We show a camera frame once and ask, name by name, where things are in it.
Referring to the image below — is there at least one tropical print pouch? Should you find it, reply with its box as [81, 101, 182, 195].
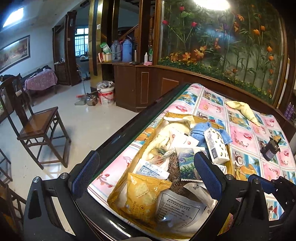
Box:
[176, 148, 202, 182]

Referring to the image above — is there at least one white patterned tissue pack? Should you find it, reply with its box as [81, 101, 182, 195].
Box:
[204, 127, 230, 165]

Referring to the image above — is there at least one white text printed bag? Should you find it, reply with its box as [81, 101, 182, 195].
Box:
[156, 190, 207, 229]

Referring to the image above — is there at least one yellow cracker packet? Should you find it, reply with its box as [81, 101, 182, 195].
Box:
[122, 173, 171, 222]

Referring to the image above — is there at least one brown knitted plush toy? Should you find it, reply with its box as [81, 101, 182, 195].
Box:
[168, 153, 185, 195]

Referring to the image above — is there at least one white blue printed sachet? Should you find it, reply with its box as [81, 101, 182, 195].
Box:
[133, 159, 170, 180]

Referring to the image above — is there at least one yellow cardboard box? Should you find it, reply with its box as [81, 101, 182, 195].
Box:
[107, 113, 230, 240]

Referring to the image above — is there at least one black electric motor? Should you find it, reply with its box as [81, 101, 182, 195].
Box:
[260, 137, 281, 161]

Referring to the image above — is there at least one colourful patterned tablecloth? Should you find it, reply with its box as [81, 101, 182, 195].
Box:
[88, 83, 295, 208]

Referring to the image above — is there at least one blue towel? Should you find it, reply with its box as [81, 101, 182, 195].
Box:
[190, 121, 233, 147]

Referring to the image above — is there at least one wooden chair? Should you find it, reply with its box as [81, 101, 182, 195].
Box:
[1, 75, 71, 169]

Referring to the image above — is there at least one yellow cloth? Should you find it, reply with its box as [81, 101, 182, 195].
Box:
[226, 101, 260, 126]

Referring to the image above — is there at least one steel kettle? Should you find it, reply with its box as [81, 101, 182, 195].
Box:
[85, 91, 98, 106]

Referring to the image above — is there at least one white plastic bucket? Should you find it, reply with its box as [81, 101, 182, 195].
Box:
[97, 81, 115, 106]

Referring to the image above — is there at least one pink covered table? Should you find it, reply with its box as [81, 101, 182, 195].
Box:
[25, 69, 58, 91]

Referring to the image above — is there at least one grey water jug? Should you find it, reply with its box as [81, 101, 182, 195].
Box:
[110, 40, 122, 62]

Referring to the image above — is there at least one blue thermos jug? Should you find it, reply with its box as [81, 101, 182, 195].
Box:
[122, 39, 132, 62]

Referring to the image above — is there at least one flower mural panel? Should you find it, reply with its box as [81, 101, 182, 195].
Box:
[158, 1, 285, 103]

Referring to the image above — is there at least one framed landscape painting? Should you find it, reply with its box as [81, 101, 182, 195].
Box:
[0, 35, 31, 73]

